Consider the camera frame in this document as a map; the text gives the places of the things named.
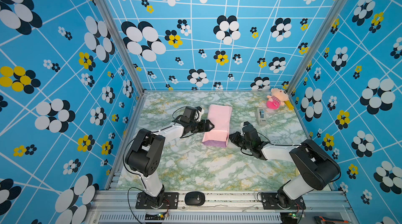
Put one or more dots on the green circuit board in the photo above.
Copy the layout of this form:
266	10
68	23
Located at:
159	216
290	218

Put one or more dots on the green circuit board right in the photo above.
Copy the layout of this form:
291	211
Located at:
290	218

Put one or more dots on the pink plush pig toy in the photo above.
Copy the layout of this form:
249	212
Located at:
277	98

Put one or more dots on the black computer mouse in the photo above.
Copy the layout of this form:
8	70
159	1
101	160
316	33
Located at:
194	198

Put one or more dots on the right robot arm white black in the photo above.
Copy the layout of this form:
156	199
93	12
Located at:
316	168

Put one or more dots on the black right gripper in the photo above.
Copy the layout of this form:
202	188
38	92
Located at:
236	135

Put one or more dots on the purple wrapping paper sheet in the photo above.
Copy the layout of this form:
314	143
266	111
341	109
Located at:
219	116

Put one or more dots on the green circuit board left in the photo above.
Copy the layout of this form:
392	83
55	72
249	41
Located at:
159	216

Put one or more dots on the aluminium frame post left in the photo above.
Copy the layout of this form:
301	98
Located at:
112	27

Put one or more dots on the aluminium front rail base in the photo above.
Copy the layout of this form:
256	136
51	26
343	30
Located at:
220	207

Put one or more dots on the orange black tool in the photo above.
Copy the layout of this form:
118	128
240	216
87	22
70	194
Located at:
325	220

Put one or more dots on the aluminium frame post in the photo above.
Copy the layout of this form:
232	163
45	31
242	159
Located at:
112	27
317	41

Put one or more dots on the aluminium frame post right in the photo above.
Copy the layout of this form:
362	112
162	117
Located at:
317	41

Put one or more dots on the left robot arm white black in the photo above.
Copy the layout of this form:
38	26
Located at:
143	154

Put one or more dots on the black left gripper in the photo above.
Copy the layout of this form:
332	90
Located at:
207	126

